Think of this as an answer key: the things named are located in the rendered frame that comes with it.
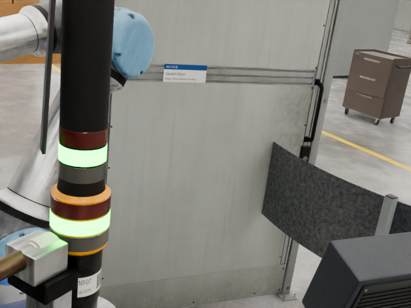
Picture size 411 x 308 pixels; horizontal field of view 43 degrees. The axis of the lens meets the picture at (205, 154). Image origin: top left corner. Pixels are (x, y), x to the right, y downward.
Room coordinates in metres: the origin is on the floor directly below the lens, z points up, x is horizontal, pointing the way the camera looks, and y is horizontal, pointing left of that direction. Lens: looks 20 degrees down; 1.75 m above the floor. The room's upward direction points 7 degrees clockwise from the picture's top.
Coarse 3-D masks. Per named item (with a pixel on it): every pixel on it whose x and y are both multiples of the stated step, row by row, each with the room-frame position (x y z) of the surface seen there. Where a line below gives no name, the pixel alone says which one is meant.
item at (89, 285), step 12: (96, 252) 0.34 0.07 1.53; (72, 264) 0.33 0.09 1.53; (84, 264) 0.33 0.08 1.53; (96, 264) 0.34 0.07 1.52; (84, 276) 0.33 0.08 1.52; (96, 276) 0.34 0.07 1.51; (84, 288) 0.33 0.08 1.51; (96, 288) 0.34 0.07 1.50; (72, 300) 0.33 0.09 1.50; (84, 300) 0.33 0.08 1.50; (96, 300) 0.35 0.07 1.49
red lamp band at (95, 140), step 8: (64, 136) 0.33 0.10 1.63; (72, 136) 0.33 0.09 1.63; (80, 136) 0.33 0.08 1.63; (88, 136) 0.33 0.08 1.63; (96, 136) 0.34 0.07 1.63; (104, 136) 0.34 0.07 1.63; (64, 144) 0.33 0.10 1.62; (72, 144) 0.33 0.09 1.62; (80, 144) 0.33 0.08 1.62; (88, 144) 0.33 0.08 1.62; (96, 144) 0.34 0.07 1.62; (104, 144) 0.34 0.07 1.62
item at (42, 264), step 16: (16, 240) 0.31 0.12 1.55; (32, 256) 0.30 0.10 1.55; (48, 256) 0.30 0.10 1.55; (64, 256) 0.32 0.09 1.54; (32, 272) 0.29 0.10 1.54; (48, 272) 0.30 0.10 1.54; (64, 272) 0.32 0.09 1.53; (32, 288) 0.30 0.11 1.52; (48, 288) 0.30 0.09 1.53; (64, 288) 0.31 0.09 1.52; (32, 304) 0.32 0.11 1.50; (48, 304) 0.31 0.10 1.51; (64, 304) 0.32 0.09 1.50; (112, 304) 0.37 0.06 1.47
